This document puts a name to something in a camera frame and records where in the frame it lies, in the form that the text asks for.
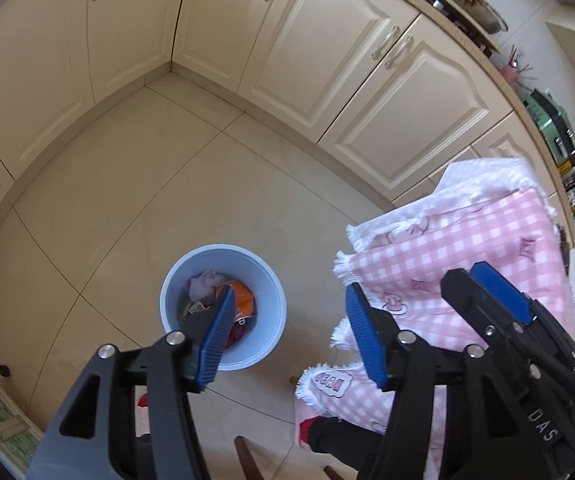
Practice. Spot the black packet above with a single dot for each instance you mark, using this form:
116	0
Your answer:
562	250

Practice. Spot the white patterned cloth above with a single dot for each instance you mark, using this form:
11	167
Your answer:
477	175

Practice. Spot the dark sauce bottle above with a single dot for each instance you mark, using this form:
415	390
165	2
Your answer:
572	152

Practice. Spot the red sock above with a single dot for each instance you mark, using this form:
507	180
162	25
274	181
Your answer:
312	426

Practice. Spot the row of cream base cabinets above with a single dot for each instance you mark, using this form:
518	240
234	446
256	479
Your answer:
342	85

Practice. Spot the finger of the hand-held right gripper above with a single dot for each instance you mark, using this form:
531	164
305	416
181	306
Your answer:
505	290
472	305

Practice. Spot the white plastic bag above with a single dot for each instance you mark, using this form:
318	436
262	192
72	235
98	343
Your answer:
202	285

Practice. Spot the green electric cooker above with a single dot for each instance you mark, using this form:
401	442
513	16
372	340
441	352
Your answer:
547	115

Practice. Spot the pink utensil holder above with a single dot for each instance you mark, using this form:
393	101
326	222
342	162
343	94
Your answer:
510	72

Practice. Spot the pink checked tablecloth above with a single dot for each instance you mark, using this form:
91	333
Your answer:
467	240

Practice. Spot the wooden chair leg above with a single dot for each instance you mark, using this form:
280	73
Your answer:
250	460

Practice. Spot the yellow wrapper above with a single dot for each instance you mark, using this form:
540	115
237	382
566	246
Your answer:
195	308

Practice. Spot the light blue trash bin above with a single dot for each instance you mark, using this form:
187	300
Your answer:
267	310

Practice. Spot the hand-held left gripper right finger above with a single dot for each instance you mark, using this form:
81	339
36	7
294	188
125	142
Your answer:
367	340

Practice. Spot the black gas stove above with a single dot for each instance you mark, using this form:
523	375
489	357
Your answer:
447	5

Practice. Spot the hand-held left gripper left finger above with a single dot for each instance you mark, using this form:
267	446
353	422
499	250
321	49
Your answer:
217	340

